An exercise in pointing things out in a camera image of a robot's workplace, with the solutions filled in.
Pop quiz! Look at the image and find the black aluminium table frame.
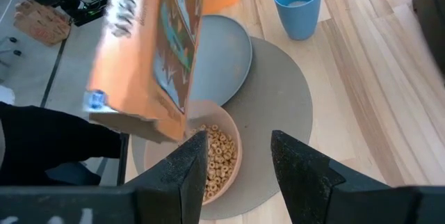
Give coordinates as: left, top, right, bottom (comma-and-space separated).
116, 132, 130, 187

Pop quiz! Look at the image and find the blue plastic cup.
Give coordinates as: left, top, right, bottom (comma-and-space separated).
272, 0, 325, 42

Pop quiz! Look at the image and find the brown cardboard piece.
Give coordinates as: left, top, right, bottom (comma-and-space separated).
13, 0, 73, 47

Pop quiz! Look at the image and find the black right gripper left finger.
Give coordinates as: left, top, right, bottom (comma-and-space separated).
123, 129, 210, 224

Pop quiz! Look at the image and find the cereal rings heap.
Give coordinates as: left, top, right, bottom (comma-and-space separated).
189, 123, 239, 202

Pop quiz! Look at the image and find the grey-blue round plate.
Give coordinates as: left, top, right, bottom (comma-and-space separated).
188, 14, 254, 108

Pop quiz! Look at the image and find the pink bowl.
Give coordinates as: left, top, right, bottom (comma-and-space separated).
143, 99, 243, 207

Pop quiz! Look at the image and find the grey round placemat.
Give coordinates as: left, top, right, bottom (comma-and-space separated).
131, 35, 314, 221

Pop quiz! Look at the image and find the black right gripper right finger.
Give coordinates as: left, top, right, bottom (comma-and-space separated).
270, 129, 422, 224

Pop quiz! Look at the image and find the black bulky object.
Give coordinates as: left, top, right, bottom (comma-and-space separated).
0, 101, 123, 187

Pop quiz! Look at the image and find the black two-slot toaster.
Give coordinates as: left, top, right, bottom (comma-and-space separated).
411, 0, 445, 79

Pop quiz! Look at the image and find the orange Cheerios cereal box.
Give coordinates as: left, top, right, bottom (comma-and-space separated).
83, 0, 207, 145

